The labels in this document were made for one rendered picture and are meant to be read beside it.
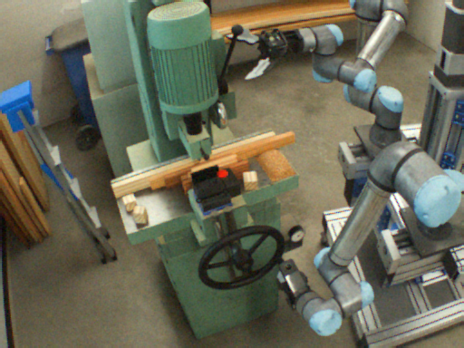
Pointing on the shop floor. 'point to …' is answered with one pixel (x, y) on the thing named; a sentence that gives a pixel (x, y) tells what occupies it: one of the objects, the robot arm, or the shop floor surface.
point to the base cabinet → (217, 315)
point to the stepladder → (53, 164)
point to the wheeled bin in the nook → (68, 37)
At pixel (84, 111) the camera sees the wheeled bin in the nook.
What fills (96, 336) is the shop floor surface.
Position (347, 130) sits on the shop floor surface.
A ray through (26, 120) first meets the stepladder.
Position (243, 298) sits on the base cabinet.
